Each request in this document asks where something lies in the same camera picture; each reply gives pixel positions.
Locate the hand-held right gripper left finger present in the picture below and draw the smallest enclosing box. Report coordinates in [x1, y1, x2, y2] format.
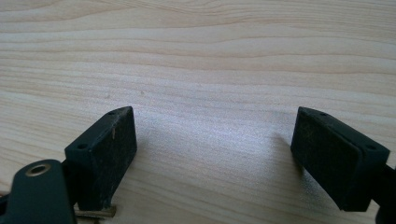
[64, 105, 138, 212]

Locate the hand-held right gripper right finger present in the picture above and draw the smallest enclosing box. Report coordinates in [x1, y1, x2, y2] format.
[290, 105, 391, 213]

